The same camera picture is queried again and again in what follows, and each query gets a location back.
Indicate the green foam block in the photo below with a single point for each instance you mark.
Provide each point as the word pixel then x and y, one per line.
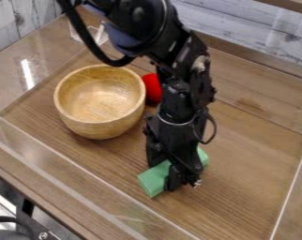
pixel 152 178

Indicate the clear acrylic corner bracket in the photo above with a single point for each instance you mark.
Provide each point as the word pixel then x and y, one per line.
pixel 97 34

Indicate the clear acrylic wall panel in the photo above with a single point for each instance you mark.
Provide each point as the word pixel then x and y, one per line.
pixel 95 209

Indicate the wooden brown bowl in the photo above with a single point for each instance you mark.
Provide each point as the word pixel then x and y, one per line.
pixel 100 101

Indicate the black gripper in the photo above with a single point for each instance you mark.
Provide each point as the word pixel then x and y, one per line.
pixel 176 139

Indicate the red plush strawberry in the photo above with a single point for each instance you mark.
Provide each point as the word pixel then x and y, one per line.
pixel 153 88

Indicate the black table leg frame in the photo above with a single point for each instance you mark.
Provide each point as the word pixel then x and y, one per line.
pixel 18 226

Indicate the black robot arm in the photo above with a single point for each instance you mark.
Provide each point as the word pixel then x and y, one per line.
pixel 144 28

